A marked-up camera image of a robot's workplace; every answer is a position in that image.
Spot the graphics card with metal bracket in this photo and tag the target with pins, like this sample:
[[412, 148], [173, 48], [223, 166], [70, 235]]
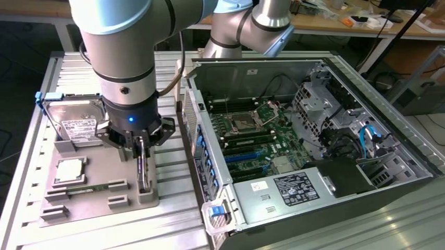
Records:
[[145, 172]]

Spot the grey power supply unit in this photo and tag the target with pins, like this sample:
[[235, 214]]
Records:
[[250, 205]]

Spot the grey plastic parts rack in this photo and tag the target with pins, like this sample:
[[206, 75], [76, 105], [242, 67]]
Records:
[[96, 182]]

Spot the white flat box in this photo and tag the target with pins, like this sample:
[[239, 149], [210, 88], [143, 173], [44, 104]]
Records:
[[430, 26]]

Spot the hard disk with blue bracket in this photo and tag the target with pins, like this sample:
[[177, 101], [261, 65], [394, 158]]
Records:
[[70, 117]]

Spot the black computer mouse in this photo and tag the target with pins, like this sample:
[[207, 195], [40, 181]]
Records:
[[396, 18]]

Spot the white holder with black insert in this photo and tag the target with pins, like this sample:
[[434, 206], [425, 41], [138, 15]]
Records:
[[376, 23]]

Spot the wooden desk white frame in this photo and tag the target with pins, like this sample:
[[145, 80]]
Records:
[[326, 24], [35, 10]]

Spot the black RAM slot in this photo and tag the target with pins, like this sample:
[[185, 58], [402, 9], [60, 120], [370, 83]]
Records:
[[218, 103], [219, 109]]

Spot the open black PC case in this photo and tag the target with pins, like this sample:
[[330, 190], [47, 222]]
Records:
[[302, 231]]

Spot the grey disk bay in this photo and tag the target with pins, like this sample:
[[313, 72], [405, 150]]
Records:
[[382, 174]]

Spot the perforated grey drive cage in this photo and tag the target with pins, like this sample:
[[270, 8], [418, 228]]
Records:
[[308, 109]]

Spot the silver CPU chip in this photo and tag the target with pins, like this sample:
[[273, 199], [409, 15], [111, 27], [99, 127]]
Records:
[[70, 172]]

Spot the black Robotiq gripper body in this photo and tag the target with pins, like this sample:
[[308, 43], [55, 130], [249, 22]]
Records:
[[132, 114]]

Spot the blue expansion slot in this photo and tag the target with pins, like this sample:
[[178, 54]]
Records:
[[241, 156]]

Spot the CPU socket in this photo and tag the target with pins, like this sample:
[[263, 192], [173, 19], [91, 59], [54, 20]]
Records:
[[241, 122]]

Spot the green RAM stick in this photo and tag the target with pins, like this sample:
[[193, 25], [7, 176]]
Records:
[[87, 189]]

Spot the dark grey cabinet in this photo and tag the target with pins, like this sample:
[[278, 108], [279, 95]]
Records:
[[420, 101]]

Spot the silver chipset heatsink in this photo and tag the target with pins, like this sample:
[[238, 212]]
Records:
[[282, 165]]

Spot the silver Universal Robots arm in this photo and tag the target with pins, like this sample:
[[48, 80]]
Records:
[[118, 52]]

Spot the installed black RAM stick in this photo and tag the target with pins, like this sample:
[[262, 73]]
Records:
[[249, 142]]

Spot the blue case latch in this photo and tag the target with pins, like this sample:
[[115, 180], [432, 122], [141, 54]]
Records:
[[215, 211]]

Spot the metal socket cover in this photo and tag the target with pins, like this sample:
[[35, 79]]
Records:
[[274, 108]]

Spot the black expansion slot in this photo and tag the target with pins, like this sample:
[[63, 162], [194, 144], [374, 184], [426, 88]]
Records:
[[246, 173]]

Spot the black stand pole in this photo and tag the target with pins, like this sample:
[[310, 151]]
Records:
[[416, 18]]

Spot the thin locking lever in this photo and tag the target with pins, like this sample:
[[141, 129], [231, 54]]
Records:
[[226, 106]]

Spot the black monitor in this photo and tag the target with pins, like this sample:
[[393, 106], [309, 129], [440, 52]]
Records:
[[400, 4]]

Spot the green motherboard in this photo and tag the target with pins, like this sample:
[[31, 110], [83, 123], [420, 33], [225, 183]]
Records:
[[289, 140]]

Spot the aluminium profile frame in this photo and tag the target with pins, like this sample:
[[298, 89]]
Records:
[[429, 65]]

